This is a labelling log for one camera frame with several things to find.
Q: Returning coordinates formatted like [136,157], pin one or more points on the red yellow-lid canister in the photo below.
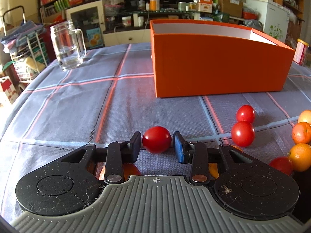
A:
[300,52]

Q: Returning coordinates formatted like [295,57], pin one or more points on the large orange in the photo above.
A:
[128,170]

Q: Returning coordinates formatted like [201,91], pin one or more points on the small orange centre left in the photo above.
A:
[301,133]

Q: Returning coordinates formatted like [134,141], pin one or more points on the glass mason jar mug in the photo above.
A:
[69,46]

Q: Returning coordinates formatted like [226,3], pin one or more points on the wire trolley cart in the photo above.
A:
[26,47]

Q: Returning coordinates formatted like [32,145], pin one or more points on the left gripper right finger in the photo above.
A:
[193,153]

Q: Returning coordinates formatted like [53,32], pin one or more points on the small orange top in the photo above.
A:
[305,116]

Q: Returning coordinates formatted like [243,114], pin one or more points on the white glass-door cabinet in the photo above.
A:
[90,19]

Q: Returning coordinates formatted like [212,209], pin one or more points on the red cherry tomato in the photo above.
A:
[156,140]
[282,164]
[245,113]
[243,133]

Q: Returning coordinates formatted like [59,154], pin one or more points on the white air conditioner unit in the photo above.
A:
[20,0]

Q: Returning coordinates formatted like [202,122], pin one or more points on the brown cardboard box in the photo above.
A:
[231,7]

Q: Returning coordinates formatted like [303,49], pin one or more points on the orange white product box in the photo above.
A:
[205,6]

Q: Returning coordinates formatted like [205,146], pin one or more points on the white chest freezer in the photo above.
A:
[274,17]

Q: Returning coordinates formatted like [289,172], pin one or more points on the small orange behind finger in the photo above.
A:
[300,156]

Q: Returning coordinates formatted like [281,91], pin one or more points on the small orange far left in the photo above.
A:
[213,170]

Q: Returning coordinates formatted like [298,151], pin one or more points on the orange cardboard box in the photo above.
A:
[196,58]

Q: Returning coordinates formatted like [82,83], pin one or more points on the blue plaid tablecloth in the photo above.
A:
[112,95]

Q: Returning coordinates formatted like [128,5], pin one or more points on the wooden display shelf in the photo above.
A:
[290,0]

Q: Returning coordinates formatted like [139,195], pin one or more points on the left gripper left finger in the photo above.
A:
[118,153]

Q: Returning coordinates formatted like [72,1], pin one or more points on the white TV stand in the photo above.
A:
[134,27]

